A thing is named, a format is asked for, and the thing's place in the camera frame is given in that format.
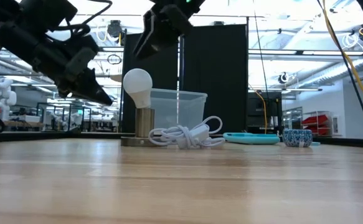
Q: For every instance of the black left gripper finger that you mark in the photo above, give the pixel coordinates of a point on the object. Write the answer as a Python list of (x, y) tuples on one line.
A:
[(84, 84)]

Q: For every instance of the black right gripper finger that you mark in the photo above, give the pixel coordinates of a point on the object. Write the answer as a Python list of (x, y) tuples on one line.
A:
[(168, 25)]

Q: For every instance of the white lightbulb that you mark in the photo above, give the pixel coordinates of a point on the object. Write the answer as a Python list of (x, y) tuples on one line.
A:
[(137, 84)]

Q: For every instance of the brass lamp socket base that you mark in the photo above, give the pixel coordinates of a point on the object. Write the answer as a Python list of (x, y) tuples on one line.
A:
[(144, 123)]

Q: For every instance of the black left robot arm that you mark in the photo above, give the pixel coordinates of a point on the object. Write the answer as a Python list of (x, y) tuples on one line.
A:
[(10, 40)]

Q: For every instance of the black divider panel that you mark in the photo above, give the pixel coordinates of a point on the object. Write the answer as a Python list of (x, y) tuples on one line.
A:
[(218, 77)]

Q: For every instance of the black equipment cabinet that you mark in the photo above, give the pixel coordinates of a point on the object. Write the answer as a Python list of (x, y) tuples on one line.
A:
[(271, 109)]

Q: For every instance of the blue calculator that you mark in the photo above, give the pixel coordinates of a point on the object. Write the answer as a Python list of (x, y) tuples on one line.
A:
[(251, 138)]

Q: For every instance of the blue patterned tape roll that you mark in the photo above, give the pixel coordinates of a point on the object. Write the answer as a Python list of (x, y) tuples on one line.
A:
[(297, 138)]

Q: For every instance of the red bin shelf rack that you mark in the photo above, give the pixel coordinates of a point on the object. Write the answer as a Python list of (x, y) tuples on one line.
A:
[(316, 123)]

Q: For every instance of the blue sticky note pad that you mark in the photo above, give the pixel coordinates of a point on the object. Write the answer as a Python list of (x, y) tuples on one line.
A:
[(315, 143)]

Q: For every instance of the black aluminium table frame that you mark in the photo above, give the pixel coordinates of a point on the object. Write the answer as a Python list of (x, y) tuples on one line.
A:
[(44, 137)]

